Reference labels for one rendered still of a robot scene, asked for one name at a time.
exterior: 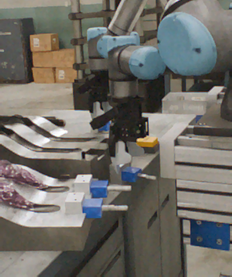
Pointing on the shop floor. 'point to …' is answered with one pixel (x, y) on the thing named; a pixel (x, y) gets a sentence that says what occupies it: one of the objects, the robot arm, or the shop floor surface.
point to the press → (153, 98)
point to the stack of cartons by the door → (51, 60)
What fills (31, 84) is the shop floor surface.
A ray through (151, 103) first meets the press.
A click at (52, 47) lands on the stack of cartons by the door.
